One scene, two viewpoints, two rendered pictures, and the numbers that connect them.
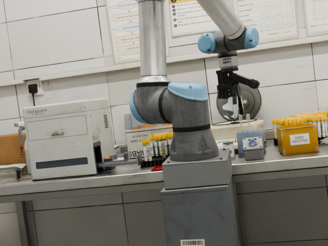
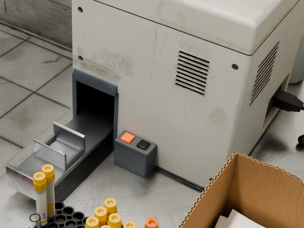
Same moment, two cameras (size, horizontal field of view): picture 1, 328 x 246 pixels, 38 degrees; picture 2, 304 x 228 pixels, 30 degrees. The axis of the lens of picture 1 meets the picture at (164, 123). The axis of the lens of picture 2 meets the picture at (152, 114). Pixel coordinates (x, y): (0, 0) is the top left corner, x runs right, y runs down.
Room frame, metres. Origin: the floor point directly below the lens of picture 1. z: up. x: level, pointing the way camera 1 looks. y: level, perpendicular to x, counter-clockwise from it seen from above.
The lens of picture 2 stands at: (2.16, -0.37, 1.50)
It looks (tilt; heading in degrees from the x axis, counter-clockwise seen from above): 39 degrees down; 106
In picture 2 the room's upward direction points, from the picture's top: 5 degrees clockwise
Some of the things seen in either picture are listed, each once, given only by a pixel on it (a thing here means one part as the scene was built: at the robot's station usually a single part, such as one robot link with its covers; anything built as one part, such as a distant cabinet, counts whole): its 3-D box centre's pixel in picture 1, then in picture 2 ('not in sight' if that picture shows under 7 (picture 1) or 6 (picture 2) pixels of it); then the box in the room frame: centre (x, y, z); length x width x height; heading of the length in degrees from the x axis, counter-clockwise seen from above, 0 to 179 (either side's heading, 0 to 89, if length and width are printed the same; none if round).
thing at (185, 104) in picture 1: (187, 103); not in sight; (1.45, -0.08, 1.12); 0.13 x 0.12 x 0.14; 50
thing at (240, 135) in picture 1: (251, 142); not in sight; (1.86, -0.33, 0.92); 0.10 x 0.07 x 0.10; 71
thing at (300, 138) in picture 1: (297, 138); not in sight; (1.80, -0.50, 0.93); 0.13 x 0.13 x 0.10; 83
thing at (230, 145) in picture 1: (229, 150); not in sight; (1.82, -0.24, 0.91); 0.05 x 0.04 x 0.07; 169
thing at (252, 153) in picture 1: (253, 148); not in sight; (1.74, -0.32, 0.92); 0.13 x 0.07 x 0.08; 169
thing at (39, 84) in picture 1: (34, 87); not in sight; (2.56, 0.67, 1.29); 0.09 x 0.01 x 0.09; 79
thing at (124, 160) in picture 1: (115, 160); (68, 141); (1.87, 0.21, 0.92); 0.21 x 0.07 x 0.05; 79
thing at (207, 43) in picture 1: (215, 43); not in sight; (1.78, -0.23, 1.32); 0.11 x 0.11 x 0.08; 50
